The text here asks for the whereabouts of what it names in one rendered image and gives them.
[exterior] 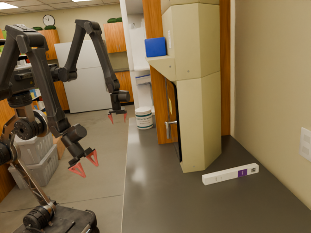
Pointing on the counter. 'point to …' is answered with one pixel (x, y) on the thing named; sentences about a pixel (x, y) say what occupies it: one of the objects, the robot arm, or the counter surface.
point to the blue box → (155, 47)
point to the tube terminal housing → (196, 80)
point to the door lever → (168, 127)
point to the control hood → (164, 65)
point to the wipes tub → (144, 118)
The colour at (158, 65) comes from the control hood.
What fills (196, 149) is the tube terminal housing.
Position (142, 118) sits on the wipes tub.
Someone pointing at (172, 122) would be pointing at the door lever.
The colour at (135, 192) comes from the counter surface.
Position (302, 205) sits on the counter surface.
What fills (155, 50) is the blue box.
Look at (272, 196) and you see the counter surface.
